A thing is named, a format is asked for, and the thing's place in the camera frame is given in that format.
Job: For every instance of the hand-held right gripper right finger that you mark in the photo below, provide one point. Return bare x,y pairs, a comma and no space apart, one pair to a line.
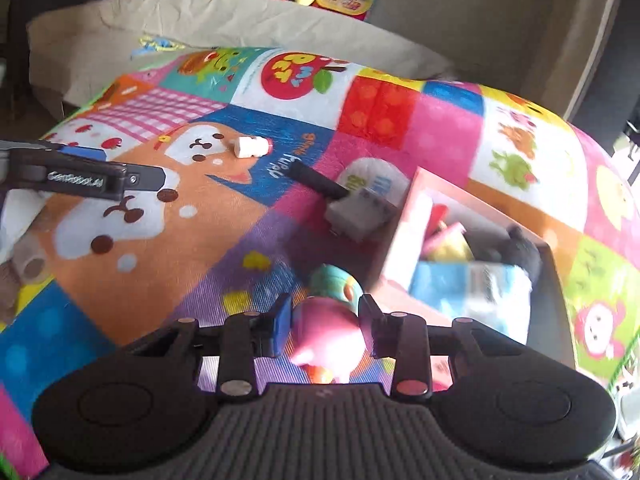
368,325

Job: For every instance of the small white bottle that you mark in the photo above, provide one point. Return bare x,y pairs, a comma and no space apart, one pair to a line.
250,146

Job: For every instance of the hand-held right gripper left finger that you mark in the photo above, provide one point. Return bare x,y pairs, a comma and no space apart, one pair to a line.
280,325

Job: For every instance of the grey battery charger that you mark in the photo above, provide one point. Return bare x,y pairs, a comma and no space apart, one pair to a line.
357,212

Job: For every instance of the black plush bear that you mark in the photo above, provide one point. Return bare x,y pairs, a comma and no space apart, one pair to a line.
522,252

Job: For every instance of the blue and white tissue pack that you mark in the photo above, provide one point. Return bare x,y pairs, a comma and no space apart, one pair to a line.
465,287

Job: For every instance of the pink cardboard box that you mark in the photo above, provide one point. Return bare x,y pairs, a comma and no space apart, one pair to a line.
400,255

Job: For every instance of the yellow and pink cupcake toy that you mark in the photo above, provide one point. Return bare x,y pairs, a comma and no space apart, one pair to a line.
450,245

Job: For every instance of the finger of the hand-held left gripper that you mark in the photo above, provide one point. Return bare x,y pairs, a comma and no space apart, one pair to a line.
85,154
145,178

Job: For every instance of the black pen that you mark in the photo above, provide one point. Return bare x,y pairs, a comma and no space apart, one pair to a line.
320,180

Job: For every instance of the beige bed sheet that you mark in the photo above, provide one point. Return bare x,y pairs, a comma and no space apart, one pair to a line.
250,25

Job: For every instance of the pink and teal toy figure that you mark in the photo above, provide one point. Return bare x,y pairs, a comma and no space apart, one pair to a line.
325,327

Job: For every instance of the colourful cartoon play mat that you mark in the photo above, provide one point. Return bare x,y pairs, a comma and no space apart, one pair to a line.
200,240

